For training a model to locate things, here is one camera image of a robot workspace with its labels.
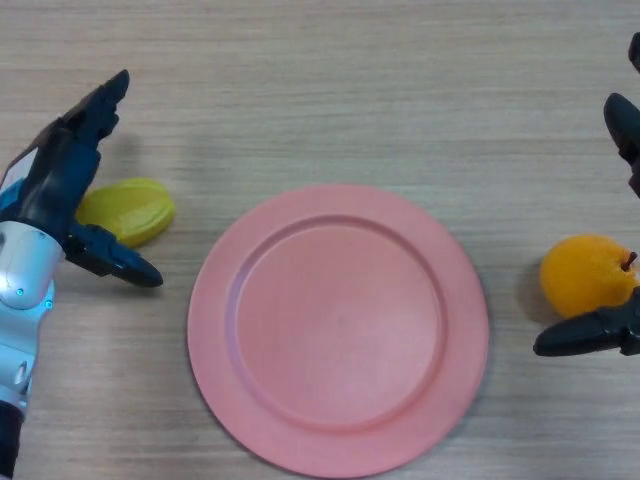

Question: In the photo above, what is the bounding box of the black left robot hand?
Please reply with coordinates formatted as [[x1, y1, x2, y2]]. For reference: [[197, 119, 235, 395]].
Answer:
[[0, 68, 165, 289]]

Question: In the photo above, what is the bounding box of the pink round plate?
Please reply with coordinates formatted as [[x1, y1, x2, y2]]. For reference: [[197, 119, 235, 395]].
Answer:
[[187, 183, 490, 479]]

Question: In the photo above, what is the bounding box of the yellow starfruit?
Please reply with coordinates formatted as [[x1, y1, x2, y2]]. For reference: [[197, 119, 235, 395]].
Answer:
[[74, 178, 177, 249]]

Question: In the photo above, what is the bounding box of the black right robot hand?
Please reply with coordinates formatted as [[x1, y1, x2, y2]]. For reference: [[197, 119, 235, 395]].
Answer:
[[533, 32, 640, 359]]

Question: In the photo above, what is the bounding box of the orange pear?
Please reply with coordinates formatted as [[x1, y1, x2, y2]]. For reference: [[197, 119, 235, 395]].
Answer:
[[539, 233, 640, 320]]

